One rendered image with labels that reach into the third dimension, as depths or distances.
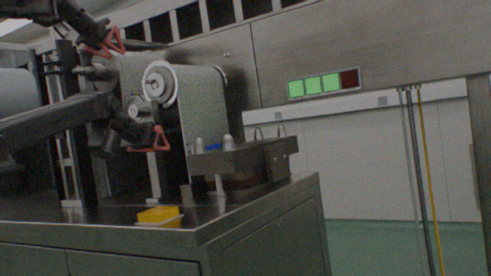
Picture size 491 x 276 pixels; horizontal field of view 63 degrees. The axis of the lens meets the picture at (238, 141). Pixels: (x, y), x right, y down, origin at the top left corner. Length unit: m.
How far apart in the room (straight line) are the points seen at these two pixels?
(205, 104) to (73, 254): 0.59
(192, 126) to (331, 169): 2.74
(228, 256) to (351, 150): 2.92
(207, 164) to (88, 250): 0.40
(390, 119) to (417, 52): 2.43
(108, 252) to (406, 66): 0.96
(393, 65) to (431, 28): 0.13
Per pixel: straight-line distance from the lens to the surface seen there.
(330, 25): 1.33
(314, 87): 1.32
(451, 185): 3.66
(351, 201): 3.88
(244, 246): 1.00
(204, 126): 1.29
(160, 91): 1.23
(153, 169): 1.25
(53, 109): 0.84
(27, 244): 1.46
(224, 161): 1.08
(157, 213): 0.95
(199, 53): 1.58
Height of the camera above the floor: 1.11
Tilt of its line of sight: 3 degrees down
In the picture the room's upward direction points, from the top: 8 degrees counter-clockwise
